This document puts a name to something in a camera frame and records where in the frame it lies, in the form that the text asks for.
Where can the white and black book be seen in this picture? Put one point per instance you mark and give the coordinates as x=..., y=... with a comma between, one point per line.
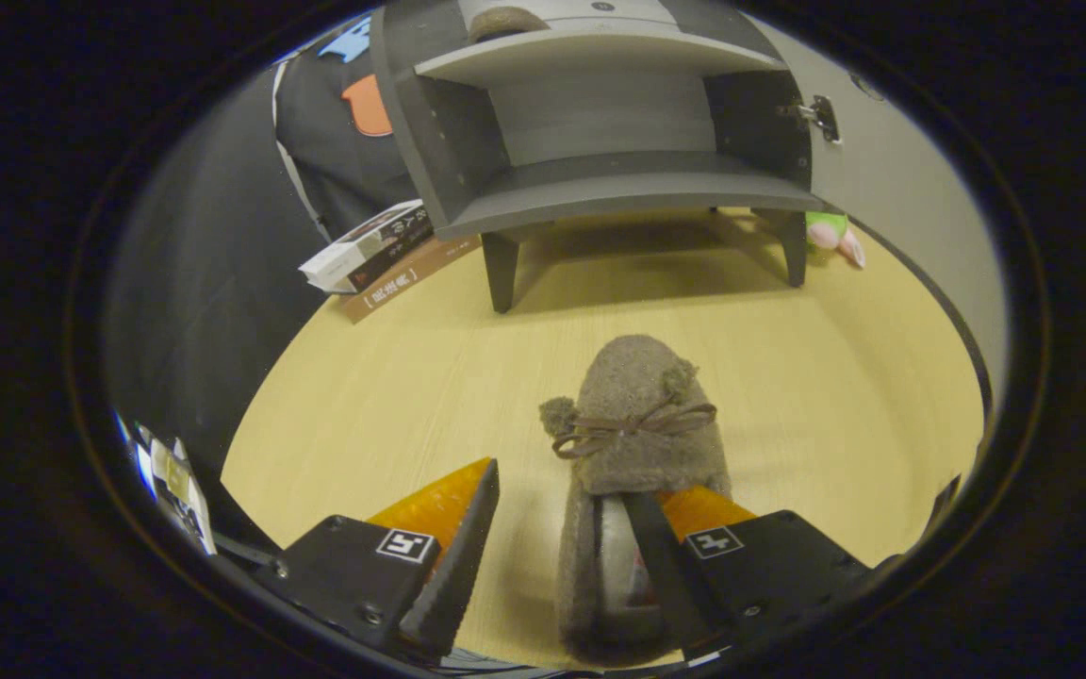
x=354, y=253

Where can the metal door hinge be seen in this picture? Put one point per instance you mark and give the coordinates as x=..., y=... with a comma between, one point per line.
x=821, y=115

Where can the colourful small items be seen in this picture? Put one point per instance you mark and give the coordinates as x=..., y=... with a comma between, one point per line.
x=175, y=486

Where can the black backdrop cloth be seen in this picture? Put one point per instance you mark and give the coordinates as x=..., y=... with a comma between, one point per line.
x=222, y=236

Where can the grey shoe cabinet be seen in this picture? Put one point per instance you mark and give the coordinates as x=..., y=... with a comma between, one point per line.
x=600, y=179

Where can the brown book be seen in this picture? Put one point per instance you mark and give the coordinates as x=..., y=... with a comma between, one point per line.
x=411, y=275

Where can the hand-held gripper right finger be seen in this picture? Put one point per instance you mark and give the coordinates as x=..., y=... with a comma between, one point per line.
x=675, y=575

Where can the brown fuzzy slipper shoe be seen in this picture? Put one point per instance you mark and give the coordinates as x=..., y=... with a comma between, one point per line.
x=505, y=24
x=637, y=396

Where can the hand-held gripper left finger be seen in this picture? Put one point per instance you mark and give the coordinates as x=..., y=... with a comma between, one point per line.
x=458, y=566

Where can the pink and green plush toy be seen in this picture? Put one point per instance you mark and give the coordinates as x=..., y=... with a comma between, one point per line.
x=830, y=236

